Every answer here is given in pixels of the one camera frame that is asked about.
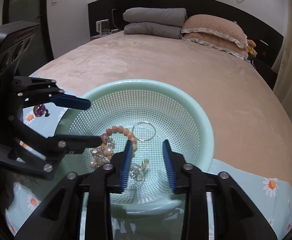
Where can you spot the lower beige ruffled pillow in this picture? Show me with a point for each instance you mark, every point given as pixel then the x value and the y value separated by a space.
pixel 218 43

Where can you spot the small silver hoop bangle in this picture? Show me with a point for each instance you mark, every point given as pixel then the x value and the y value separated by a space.
pixel 144 131

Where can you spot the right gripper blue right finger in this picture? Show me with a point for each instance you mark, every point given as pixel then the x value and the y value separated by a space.
pixel 215 196

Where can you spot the large silver hoop bangle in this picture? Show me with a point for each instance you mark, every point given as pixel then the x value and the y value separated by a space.
pixel 133 185

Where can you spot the mint green plastic basket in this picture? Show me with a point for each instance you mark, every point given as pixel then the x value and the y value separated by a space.
pixel 136 142

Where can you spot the upper grey folded blanket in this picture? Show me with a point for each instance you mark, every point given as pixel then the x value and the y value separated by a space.
pixel 170 16

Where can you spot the silver ring cluster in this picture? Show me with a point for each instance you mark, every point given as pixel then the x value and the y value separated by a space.
pixel 137 175

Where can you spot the small brown teddy bear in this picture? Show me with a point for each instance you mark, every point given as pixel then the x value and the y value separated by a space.
pixel 251 48

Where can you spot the grey folded blanket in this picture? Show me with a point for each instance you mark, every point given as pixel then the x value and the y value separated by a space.
pixel 154 29
pixel 170 16

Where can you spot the lower grey folded blanket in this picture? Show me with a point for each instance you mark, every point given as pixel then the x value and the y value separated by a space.
pixel 154 29

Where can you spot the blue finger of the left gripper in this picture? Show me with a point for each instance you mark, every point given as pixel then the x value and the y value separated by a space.
pixel 32 91
pixel 53 148

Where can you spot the upper beige ruffled pillow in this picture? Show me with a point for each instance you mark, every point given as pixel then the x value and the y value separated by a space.
pixel 216 26

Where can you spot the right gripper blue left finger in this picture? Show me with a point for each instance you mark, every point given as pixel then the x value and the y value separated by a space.
pixel 59 214

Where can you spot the daisy print blue cloth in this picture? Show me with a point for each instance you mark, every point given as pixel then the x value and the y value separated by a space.
pixel 272 196

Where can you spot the beige ruffled pillow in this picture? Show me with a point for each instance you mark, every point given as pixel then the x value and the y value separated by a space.
pixel 218 43
pixel 216 26

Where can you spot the beige bed blanket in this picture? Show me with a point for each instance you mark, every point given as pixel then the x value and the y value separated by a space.
pixel 252 131

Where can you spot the black headboard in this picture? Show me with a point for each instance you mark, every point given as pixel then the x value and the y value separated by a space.
pixel 268 40

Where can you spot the white device on nightstand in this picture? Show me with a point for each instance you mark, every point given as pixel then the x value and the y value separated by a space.
pixel 102 27

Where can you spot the dark door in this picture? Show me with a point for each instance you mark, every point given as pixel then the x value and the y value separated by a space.
pixel 30 11

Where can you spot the multicolour round brooch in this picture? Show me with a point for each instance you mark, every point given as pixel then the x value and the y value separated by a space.
pixel 40 110

